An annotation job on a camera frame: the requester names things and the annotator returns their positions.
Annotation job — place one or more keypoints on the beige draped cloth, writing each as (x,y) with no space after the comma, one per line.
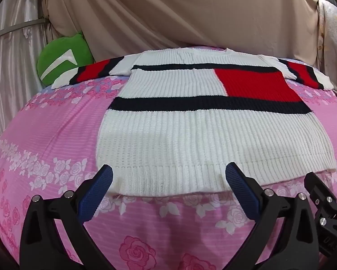
(171,11)

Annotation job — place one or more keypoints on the pink floral bed sheet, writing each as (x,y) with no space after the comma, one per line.
(58,135)

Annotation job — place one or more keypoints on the silver satin curtain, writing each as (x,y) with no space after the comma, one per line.
(13,76)

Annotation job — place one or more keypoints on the cream floral cloth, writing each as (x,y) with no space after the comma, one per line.
(333,47)

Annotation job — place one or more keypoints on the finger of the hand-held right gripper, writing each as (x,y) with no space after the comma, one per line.
(330,213)

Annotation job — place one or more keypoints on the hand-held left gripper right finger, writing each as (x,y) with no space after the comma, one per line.
(241,194)

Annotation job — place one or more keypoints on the green cushion white mark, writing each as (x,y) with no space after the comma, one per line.
(58,53)

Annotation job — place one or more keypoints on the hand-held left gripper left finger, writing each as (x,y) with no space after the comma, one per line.
(98,192)

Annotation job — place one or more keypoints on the white knit sweater red black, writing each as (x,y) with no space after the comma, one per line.
(185,135)

